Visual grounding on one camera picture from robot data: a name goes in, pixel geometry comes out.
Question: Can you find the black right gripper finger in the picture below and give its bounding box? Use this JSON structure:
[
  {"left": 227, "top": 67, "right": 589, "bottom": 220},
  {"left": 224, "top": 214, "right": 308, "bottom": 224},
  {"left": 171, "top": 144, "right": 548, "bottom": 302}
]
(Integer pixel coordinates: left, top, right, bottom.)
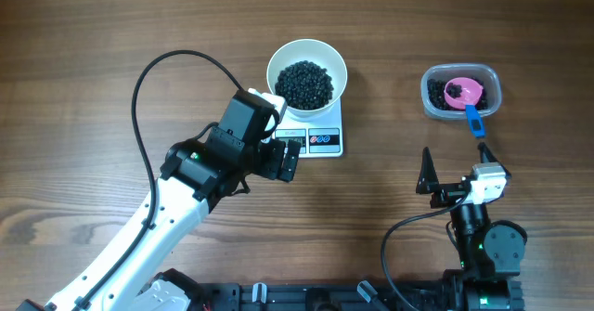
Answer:
[
  {"left": 477, "top": 142, "right": 512, "bottom": 181},
  {"left": 416, "top": 147, "right": 439, "bottom": 194}
]

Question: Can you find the black camera cable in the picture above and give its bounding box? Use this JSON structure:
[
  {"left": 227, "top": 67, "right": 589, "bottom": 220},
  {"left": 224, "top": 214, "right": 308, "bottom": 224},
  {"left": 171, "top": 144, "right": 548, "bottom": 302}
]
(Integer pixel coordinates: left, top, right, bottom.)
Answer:
[
  {"left": 380, "top": 190, "right": 471, "bottom": 311},
  {"left": 69, "top": 49, "right": 245, "bottom": 311}
]

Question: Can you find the black right camera cable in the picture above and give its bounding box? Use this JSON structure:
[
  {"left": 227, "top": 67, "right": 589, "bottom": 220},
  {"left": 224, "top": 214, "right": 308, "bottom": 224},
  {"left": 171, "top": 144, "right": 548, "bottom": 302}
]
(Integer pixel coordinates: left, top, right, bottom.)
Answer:
[{"left": 380, "top": 190, "right": 471, "bottom": 311}]

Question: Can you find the black left camera cable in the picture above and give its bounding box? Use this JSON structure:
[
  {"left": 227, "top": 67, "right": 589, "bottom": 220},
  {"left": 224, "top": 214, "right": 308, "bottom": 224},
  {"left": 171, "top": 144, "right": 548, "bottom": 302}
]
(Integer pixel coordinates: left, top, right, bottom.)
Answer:
[{"left": 69, "top": 49, "right": 245, "bottom": 311}]

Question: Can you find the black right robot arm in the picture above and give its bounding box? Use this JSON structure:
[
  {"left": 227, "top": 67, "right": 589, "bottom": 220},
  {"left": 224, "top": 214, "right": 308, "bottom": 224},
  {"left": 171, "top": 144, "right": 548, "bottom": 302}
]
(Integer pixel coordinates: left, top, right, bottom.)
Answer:
[{"left": 416, "top": 143, "right": 528, "bottom": 311}]

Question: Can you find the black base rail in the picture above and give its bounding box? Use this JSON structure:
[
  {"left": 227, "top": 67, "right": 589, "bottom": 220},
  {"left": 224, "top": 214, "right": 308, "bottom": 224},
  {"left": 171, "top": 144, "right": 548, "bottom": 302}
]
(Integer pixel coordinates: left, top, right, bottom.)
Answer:
[{"left": 194, "top": 279, "right": 525, "bottom": 311}]

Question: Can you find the white digital kitchen scale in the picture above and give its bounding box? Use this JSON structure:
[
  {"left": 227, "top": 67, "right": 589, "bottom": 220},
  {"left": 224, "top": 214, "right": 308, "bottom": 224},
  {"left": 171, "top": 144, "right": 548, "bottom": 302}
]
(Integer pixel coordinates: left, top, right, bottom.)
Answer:
[{"left": 272, "top": 99, "right": 343, "bottom": 159}]

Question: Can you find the pink scoop blue handle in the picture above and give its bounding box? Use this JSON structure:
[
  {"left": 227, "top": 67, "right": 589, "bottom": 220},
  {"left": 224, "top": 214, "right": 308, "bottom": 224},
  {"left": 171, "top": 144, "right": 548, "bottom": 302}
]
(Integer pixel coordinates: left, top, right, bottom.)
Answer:
[{"left": 444, "top": 77, "right": 486, "bottom": 139}]

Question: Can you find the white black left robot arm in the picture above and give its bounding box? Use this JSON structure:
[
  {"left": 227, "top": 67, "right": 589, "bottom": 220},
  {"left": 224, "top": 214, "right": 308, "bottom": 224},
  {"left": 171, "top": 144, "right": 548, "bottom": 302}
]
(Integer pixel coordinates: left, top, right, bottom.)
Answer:
[{"left": 19, "top": 89, "right": 301, "bottom": 310}]

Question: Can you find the clear plastic container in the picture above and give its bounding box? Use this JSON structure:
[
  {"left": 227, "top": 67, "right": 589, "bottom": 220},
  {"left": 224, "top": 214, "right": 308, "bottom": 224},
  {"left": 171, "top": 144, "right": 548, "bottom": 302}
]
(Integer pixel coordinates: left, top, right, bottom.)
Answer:
[{"left": 420, "top": 63, "right": 502, "bottom": 121}]

